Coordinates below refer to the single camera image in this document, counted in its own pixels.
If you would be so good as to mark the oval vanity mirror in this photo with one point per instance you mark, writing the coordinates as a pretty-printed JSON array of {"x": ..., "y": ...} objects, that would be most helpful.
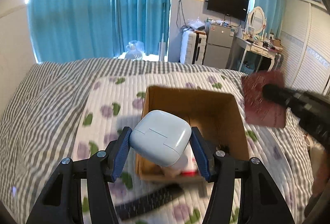
[{"x": 256, "y": 21}]

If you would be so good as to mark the white louvered wardrobe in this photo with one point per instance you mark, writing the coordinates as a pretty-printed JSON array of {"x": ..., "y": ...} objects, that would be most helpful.
[{"x": 305, "y": 39}]

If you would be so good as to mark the white lotion bottle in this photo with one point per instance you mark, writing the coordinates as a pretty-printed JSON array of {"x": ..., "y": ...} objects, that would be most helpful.
[{"x": 185, "y": 166}]

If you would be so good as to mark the open cardboard box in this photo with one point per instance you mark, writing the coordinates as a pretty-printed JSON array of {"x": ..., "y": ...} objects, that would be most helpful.
[{"x": 215, "y": 114}]

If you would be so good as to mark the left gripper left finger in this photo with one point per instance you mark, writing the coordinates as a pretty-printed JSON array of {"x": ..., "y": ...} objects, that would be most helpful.
[{"x": 75, "y": 182}]

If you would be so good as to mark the white earbuds case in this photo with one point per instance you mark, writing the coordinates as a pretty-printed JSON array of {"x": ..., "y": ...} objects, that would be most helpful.
[{"x": 160, "y": 137}]

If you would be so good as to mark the black remote control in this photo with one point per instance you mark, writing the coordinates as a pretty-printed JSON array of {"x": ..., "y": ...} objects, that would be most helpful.
[{"x": 149, "y": 202}]

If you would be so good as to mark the clear plastic bag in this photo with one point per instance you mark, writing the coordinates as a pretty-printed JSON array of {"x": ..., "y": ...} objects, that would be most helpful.
[{"x": 135, "y": 50}]

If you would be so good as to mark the white dressing table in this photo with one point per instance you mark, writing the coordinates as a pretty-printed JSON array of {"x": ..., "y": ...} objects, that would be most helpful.
[{"x": 248, "y": 47}]

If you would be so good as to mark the blue window curtain left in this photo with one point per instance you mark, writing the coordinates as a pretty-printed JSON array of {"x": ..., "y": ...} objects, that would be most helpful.
[{"x": 69, "y": 30}]

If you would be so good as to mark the grey checkered bed sheet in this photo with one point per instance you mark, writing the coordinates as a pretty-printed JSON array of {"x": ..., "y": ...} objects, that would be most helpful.
[{"x": 47, "y": 119}]

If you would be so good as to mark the silver mini fridge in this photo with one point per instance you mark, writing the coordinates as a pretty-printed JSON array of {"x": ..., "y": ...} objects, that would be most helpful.
[{"x": 218, "y": 45}]

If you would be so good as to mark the blue window curtain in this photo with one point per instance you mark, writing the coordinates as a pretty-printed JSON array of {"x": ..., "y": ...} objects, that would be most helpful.
[
  {"x": 141, "y": 4},
  {"x": 69, "y": 30}
]

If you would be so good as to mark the pink booklet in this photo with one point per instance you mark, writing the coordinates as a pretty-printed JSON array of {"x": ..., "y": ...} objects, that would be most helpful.
[{"x": 258, "y": 110}]

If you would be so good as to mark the white suitcase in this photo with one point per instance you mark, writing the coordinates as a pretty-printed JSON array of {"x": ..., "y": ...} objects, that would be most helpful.
[{"x": 193, "y": 47}]

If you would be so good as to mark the blue window curtain right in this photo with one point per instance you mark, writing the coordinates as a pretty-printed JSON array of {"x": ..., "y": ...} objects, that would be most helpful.
[{"x": 141, "y": 4}]

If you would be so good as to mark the white floral quilted blanket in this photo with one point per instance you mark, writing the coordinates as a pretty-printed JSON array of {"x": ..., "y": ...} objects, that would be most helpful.
[{"x": 117, "y": 102}]

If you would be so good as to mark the black wall television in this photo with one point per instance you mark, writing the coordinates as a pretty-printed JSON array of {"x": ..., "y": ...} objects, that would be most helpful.
[{"x": 233, "y": 8}]

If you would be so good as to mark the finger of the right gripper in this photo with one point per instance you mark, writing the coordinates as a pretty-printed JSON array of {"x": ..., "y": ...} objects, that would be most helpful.
[{"x": 282, "y": 96}]

